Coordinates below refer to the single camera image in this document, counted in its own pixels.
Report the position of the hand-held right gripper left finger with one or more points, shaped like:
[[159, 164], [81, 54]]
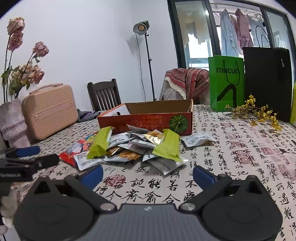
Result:
[[93, 177]]

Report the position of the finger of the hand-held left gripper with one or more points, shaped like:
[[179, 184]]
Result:
[[27, 151], [46, 160]]

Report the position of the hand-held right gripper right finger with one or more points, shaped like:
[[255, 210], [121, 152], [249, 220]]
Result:
[[202, 177]]

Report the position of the red snack packet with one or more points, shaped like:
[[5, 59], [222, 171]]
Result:
[[74, 148]]

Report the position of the green snack packet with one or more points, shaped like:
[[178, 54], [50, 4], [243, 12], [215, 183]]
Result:
[[100, 143], [167, 146]]

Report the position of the pile of white snack packets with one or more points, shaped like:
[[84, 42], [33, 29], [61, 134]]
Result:
[[136, 148]]

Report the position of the orange cardboard box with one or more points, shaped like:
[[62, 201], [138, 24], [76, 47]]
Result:
[[148, 120]]

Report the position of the person's left forearm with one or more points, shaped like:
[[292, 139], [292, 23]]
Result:
[[7, 208]]

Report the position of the pink glitter vase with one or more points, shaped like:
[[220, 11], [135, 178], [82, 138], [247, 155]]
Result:
[[12, 125]]

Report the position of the pink ribbed carry case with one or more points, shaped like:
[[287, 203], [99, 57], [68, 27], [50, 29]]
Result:
[[50, 111]]

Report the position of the grey and purple cloth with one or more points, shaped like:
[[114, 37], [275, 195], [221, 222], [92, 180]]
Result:
[[87, 115]]

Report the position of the dried rose bouquet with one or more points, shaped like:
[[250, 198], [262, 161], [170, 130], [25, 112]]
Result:
[[25, 71]]

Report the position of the dark wooden chair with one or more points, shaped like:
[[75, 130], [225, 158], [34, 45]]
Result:
[[104, 95]]

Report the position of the yellow flower branch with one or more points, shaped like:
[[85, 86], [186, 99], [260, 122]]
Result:
[[259, 113]]

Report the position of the red patterned cloth covered chair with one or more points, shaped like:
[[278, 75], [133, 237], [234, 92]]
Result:
[[185, 83]]

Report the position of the green paper bag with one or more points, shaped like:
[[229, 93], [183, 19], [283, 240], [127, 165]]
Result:
[[226, 83]]

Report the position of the black paper bag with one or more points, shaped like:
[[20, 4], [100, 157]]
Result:
[[266, 81]]

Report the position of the light green snack carton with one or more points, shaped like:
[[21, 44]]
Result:
[[294, 104]]

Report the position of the studio light on stand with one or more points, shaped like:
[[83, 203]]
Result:
[[148, 60]]

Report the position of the black framed glass door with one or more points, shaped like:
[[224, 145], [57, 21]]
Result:
[[214, 34]]

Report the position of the hanging blue ruffled garment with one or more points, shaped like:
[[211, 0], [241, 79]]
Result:
[[229, 34]]

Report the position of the hanging cream garment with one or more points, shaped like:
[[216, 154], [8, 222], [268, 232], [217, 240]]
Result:
[[196, 25]]

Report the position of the hanging pink garment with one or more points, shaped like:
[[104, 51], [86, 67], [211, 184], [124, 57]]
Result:
[[244, 30]]

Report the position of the hanging light blue top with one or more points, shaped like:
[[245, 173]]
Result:
[[259, 34]]

